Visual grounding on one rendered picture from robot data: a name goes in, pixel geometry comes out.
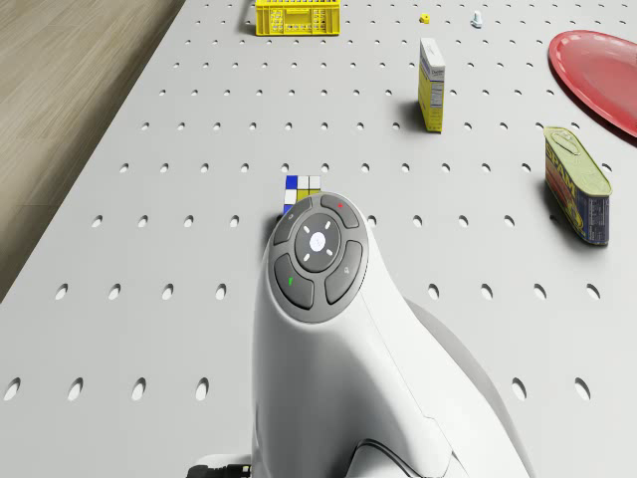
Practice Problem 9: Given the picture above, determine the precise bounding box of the flat-sided can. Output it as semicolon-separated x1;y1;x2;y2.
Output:
541;125;613;247

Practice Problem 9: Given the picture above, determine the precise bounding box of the red plate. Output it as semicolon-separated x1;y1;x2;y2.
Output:
547;29;637;139

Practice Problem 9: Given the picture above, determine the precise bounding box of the yellow basket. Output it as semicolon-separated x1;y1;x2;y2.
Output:
254;0;342;38

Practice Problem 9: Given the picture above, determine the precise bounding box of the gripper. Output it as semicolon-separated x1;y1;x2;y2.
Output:
185;451;253;478

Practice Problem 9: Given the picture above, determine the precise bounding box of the puzzle cube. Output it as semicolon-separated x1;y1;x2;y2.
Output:
281;174;323;217

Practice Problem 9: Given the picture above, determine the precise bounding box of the yellow and white box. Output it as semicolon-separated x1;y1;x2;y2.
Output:
417;37;447;134

